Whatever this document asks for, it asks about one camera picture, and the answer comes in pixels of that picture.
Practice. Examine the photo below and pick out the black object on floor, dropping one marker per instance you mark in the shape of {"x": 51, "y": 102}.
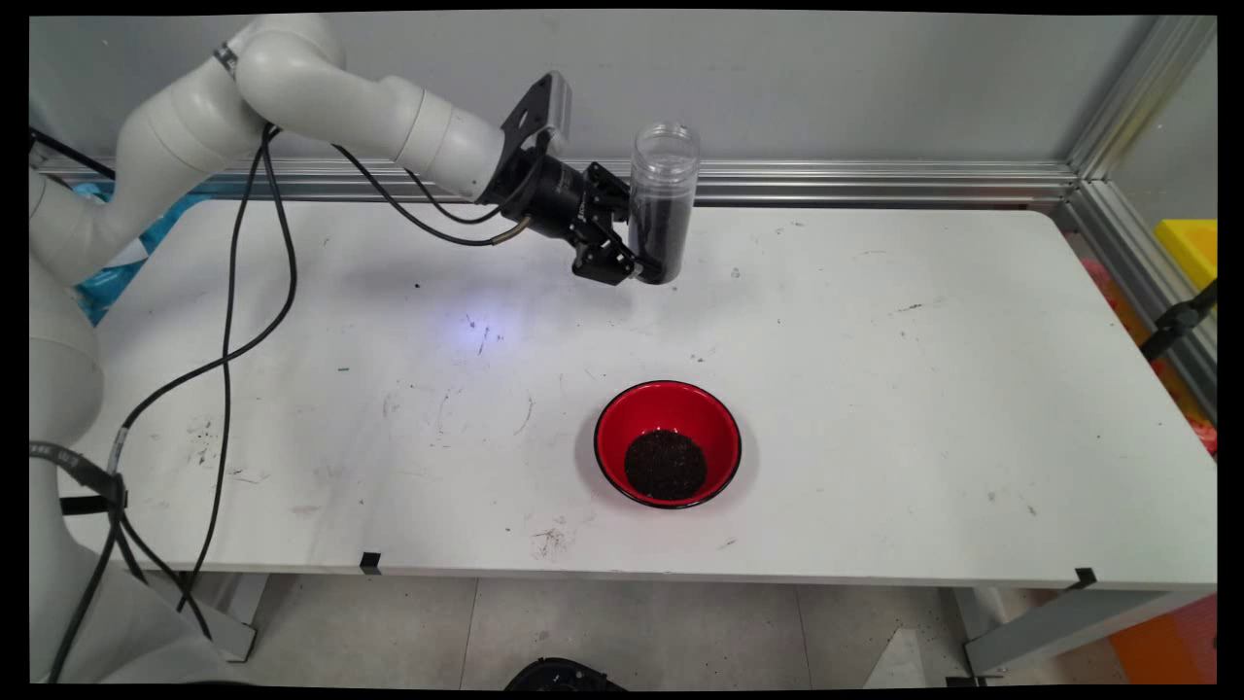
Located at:
{"x": 564, "y": 676}

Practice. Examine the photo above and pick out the white table leg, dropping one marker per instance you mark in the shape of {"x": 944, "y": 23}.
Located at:
{"x": 1050, "y": 627}
{"x": 219, "y": 612}

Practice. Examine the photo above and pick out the black stand pole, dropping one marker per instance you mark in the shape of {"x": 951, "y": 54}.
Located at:
{"x": 1176, "y": 323}

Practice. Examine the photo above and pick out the clear jar with black seeds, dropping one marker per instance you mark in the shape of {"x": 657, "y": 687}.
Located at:
{"x": 663, "y": 224}

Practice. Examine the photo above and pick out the orange box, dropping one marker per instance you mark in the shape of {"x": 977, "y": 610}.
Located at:
{"x": 1166, "y": 642}

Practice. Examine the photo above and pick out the black seeds heap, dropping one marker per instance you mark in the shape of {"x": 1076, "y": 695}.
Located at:
{"x": 666, "y": 467}

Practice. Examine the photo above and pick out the yellow foam box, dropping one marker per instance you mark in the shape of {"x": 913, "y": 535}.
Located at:
{"x": 1191, "y": 248}

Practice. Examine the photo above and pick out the red bowl with black rim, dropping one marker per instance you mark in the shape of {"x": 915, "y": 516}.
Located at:
{"x": 661, "y": 408}

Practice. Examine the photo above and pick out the aluminium frame post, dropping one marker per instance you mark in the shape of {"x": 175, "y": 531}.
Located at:
{"x": 1137, "y": 92}

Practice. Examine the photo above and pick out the aluminium side frame rail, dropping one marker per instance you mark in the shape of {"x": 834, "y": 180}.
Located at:
{"x": 1137, "y": 262}

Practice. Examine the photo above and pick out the long aluminium frame rail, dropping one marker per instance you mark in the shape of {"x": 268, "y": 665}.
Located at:
{"x": 875, "y": 183}

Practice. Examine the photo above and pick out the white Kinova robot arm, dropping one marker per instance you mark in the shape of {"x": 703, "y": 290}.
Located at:
{"x": 321, "y": 83}

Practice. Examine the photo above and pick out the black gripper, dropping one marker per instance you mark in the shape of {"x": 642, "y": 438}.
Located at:
{"x": 544, "y": 194}

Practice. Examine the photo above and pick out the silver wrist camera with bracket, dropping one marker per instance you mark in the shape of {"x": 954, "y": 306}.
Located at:
{"x": 539, "y": 112}

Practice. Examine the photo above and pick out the blue plastic bag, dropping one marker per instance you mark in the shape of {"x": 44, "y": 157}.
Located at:
{"x": 107, "y": 287}

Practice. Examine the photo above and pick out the black tape mark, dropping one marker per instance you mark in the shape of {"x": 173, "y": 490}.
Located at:
{"x": 1084, "y": 578}
{"x": 370, "y": 562}

